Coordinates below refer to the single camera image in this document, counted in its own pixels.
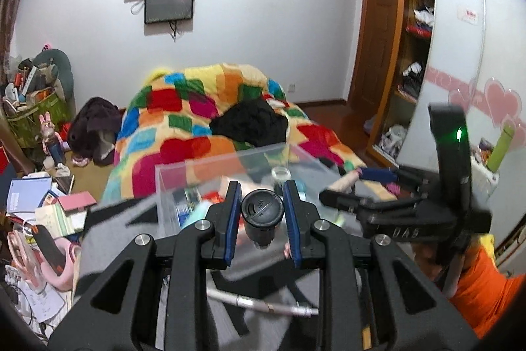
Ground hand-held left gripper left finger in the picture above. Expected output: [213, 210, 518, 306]
[48, 180, 243, 351]

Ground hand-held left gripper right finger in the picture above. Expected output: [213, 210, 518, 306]
[283, 179, 479, 351]

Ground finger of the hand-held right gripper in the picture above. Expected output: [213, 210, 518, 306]
[359, 168, 440, 197]
[320, 190, 412, 218]

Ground long beige cosmetic tube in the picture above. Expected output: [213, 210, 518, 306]
[329, 172, 364, 193]

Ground purple black spray bottle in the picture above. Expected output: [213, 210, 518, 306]
[240, 190, 285, 250]

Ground clear acrylic box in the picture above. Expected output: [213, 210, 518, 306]
[155, 143, 358, 240]

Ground white ribbed suitcase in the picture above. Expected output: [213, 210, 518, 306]
[470, 160, 500, 187]

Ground white pen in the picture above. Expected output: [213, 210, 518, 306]
[207, 288, 319, 316]

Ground black garment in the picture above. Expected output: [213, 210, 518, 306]
[209, 98, 288, 148]

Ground grey black striped blanket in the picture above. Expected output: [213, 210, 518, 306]
[74, 195, 371, 351]

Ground wooden door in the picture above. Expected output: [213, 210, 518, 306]
[347, 0, 389, 117]

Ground wooden wardrobe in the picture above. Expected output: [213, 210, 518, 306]
[318, 0, 526, 253]

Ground white sliding door pink hearts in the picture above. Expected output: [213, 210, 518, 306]
[411, 0, 526, 253]

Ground colourful patchwork quilt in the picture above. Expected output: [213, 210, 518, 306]
[101, 63, 366, 204]

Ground pink book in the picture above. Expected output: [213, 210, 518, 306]
[58, 191, 97, 217]

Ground dark purple clothing pile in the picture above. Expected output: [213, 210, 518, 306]
[67, 97, 122, 166]

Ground green white booklet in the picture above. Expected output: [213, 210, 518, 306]
[35, 203, 75, 237]

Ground pink rabbit figure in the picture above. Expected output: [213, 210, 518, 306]
[39, 112, 66, 171]

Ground blue notebook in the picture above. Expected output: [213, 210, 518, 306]
[6, 177, 53, 216]

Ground pink bag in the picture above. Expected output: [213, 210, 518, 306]
[7, 230, 81, 290]

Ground green storage bag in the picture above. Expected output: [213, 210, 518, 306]
[2, 88, 70, 148]

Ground grey green neck cushion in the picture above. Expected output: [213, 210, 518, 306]
[33, 49, 75, 113]

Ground striped curtain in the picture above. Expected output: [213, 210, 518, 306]
[0, 0, 46, 88]

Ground black orange handle tool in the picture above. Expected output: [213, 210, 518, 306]
[32, 225, 66, 278]

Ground small black wall monitor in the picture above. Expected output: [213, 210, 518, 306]
[144, 0, 195, 25]

